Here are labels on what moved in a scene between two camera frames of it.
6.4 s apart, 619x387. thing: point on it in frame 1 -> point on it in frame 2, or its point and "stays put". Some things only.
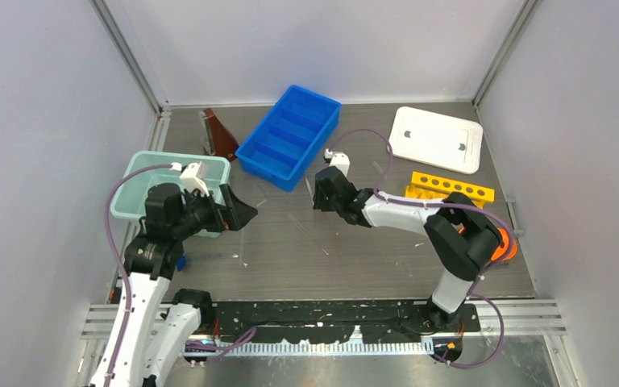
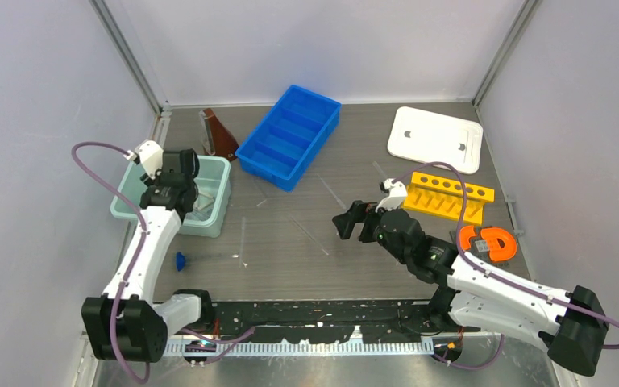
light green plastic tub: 129,200 stays put
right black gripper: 318,202 -> 356,214
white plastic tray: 438,140 stays put
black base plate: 309,320 stays put
